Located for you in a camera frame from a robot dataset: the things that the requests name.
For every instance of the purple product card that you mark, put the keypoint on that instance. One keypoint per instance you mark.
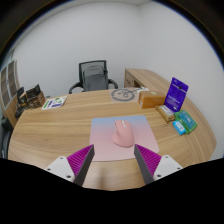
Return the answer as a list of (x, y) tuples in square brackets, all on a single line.
[(176, 95)]

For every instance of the white green purple leaflet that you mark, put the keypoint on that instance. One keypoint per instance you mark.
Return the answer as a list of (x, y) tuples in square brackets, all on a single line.
[(54, 102)]

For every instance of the small black chair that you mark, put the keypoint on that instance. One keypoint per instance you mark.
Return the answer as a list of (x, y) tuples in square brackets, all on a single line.
[(20, 96)]

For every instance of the grey backpack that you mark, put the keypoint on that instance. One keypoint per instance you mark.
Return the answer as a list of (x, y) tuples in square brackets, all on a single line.
[(95, 78)]

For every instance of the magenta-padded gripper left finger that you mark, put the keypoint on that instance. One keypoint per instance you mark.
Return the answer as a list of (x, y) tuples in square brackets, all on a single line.
[(61, 167)]

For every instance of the pink computer mouse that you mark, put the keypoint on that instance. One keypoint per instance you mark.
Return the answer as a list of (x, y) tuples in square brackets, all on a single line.
[(122, 135)]

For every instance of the black mesh office chair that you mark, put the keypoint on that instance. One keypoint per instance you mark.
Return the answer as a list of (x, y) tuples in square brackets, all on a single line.
[(81, 70)]

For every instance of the wooden side desk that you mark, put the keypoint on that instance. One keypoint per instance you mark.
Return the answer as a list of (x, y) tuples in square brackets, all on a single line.
[(146, 78)]

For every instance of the black padded chair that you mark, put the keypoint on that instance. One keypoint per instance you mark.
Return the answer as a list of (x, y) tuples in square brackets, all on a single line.
[(6, 140)]

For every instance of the green box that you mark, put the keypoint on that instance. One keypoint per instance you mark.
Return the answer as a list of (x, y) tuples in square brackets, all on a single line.
[(186, 121)]

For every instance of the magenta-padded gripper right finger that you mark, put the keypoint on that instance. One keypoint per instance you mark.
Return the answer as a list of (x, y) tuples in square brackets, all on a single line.
[(165, 165)]

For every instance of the brown cardboard box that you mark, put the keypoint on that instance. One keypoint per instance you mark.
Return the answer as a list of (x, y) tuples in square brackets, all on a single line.
[(36, 101)]

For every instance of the clear sheet with grey swirl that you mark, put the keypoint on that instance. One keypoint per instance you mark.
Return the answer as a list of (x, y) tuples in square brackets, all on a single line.
[(123, 95)]

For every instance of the small tan box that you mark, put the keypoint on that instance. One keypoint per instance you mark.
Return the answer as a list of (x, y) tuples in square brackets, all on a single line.
[(165, 113)]

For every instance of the small blue box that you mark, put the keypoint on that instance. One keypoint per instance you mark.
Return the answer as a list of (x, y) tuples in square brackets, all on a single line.
[(179, 128)]

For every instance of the pink and blue mouse pad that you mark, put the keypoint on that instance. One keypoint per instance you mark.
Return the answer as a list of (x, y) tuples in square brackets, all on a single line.
[(103, 140)]

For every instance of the orange cardboard box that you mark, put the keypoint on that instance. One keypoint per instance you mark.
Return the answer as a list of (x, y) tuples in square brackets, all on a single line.
[(151, 100)]

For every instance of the wooden shelf unit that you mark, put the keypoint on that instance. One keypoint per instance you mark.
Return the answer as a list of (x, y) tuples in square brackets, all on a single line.
[(8, 86)]

